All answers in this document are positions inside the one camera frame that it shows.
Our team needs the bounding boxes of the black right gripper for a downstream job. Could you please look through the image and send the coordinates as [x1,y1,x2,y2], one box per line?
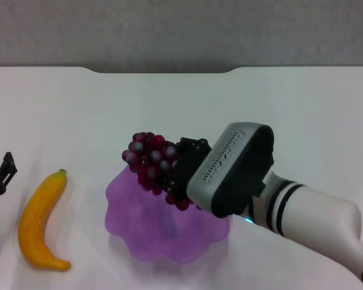
[162,137,212,204]

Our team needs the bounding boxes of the dark red grape bunch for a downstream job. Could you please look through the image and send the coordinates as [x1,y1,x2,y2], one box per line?
[122,132,203,211]

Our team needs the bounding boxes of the yellow banana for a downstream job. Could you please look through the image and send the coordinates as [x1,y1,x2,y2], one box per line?
[18,168,72,271]

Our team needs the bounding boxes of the purple wavy plastic bowl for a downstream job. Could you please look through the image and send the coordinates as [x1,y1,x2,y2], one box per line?
[104,166,232,265]

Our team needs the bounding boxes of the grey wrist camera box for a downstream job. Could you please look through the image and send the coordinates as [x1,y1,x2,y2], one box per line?
[186,122,275,219]

